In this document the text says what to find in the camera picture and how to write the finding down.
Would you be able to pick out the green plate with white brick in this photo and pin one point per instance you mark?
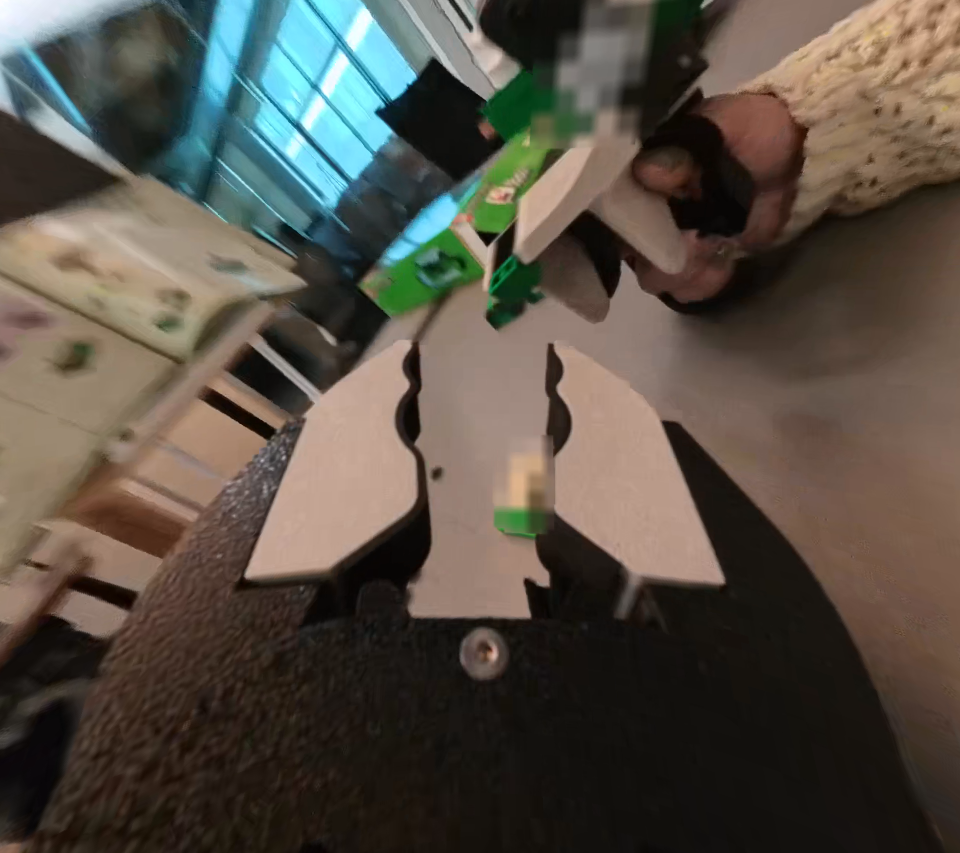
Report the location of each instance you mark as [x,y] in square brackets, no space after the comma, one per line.
[514,287]
[521,525]

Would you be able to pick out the green lego box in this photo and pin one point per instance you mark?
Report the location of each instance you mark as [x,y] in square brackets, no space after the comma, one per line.
[397,283]

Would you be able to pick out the person's right forearm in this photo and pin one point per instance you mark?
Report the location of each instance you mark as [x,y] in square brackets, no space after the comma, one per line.
[877,95]

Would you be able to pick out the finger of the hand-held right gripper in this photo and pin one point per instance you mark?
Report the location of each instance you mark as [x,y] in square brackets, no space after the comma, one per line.
[559,204]
[581,283]

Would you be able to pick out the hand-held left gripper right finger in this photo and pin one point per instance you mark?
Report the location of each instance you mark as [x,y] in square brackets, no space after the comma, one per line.
[637,485]

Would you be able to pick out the person's right hand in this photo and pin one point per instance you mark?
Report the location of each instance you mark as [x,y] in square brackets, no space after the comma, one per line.
[772,163]

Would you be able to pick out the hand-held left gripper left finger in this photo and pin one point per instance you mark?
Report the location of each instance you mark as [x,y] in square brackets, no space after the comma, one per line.
[337,478]

